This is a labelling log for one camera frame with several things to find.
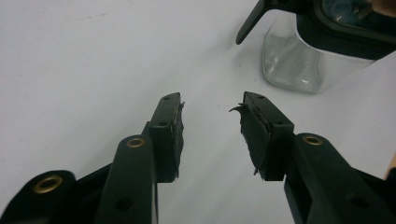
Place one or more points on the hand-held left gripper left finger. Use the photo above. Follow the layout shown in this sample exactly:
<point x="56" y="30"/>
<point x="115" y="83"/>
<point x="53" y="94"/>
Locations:
<point x="165" y="140"/>

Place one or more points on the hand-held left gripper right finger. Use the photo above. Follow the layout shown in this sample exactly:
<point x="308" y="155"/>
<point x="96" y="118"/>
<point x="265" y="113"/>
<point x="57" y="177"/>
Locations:
<point x="267" y="146"/>

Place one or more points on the clear container with black lid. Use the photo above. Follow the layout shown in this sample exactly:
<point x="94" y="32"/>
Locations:
<point x="291" y="62"/>

